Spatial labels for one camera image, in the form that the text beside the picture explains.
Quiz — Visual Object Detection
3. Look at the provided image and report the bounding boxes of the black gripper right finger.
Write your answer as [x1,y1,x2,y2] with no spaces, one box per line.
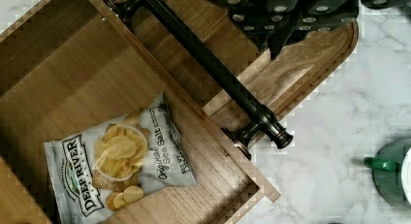
[268,0,359,60]

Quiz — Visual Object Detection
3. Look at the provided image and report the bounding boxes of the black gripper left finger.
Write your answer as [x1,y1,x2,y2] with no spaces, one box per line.
[206,0,271,51]

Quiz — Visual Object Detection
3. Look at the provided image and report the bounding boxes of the wooden drawer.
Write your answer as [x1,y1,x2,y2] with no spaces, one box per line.
[1,0,279,224]

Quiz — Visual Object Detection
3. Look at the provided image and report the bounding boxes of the green mug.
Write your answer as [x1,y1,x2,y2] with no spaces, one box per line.
[364,139,411,209]

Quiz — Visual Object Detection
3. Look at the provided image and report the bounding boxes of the Deep River chips bag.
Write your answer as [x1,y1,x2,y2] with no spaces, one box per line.
[44,94,197,224]

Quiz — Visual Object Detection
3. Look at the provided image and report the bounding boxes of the black metal drawer handle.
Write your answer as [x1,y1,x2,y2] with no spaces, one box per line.
[103,0,294,160]

